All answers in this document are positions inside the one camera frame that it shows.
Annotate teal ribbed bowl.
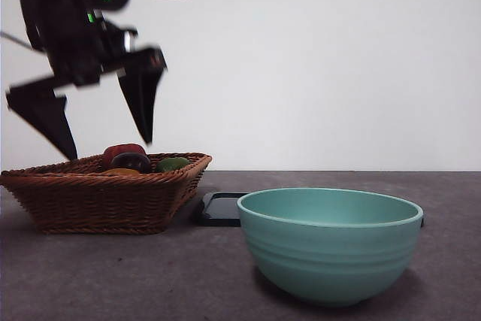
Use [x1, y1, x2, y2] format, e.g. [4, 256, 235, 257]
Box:
[236, 186, 425, 308]

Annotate red apple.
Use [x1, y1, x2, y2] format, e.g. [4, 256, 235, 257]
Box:
[103, 143, 148, 170]

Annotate dark purple round fruit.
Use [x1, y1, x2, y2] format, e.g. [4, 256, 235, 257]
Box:
[109, 152, 153, 174]

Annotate green fruit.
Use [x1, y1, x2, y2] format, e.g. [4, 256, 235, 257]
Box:
[155, 156, 192, 174]

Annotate brown wicker basket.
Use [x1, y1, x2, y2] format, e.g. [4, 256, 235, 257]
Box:
[0, 152, 213, 236]

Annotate dark green rectangular tray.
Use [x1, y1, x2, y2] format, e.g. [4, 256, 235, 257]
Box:
[192, 191, 427, 229]

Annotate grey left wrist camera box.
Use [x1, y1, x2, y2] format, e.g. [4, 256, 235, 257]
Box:
[99, 18, 138, 56]

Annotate black cable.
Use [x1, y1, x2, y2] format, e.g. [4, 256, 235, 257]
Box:
[0, 30, 41, 53]

